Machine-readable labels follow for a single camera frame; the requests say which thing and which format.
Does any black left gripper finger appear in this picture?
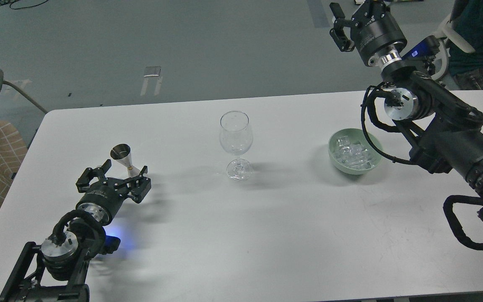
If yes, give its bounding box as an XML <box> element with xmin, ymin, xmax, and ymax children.
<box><xmin>119</xmin><ymin>166</ymin><xmax>151</xmax><ymax>204</ymax></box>
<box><xmin>75</xmin><ymin>159</ymin><xmax>112</xmax><ymax>190</ymax></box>

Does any white office chair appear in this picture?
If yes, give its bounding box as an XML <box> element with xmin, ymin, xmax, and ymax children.
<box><xmin>431</xmin><ymin>0</ymin><xmax>475</xmax><ymax>81</ymax></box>

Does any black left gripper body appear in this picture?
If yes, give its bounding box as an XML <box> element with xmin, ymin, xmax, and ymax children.
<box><xmin>75</xmin><ymin>178</ymin><xmax>130</xmax><ymax>226</ymax></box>

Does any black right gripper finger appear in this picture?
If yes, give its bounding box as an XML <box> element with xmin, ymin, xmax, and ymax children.
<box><xmin>359</xmin><ymin>0</ymin><xmax>389</xmax><ymax>17</ymax></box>
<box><xmin>330</xmin><ymin>3</ymin><xmax>355</xmax><ymax>52</ymax></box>

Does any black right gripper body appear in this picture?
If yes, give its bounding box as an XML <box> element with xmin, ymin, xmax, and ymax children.
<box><xmin>351</xmin><ymin>5</ymin><xmax>408</xmax><ymax>67</ymax></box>

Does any steel double jigger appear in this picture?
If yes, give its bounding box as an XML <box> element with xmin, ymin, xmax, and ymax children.
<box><xmin>110</xmin><ymin>143</ymin><xmax>141</xmax><ymax>177</ymax></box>

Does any green bowl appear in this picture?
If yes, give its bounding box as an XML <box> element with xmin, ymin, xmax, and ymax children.
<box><xmin>328</xmin><ymin>128</ymin><xmax>383</xmax><ymax>175</ymax></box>

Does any pile of ice cubes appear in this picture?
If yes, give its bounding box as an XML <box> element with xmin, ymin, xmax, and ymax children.
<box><xmin>333</xmin><ymin>135</ymin><xmax>374</xmax><ymax>171</ymax></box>

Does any clear wine glass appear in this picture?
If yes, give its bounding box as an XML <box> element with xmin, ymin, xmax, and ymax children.
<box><xmin>220</xmin><ymin>111</ymin><xmax>253</xmax><ymax>181</ymax></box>

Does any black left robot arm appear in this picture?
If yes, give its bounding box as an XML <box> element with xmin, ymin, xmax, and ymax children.
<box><xmin>0</xmin><ymin>160</ymin><xmax>151</xmax><ymax>302</ymax></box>

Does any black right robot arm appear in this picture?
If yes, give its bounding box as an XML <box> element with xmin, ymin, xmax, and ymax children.
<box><xmin>330</xmin><ymin>0</ymin><xmax>483</xmax><ymax>251</ymax></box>

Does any metal floor plate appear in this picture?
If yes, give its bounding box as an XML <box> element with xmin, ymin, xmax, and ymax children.
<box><xmin>140</xmin><ymin>65</ymin><xmax>163</xmax><ymax>96</ymax></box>

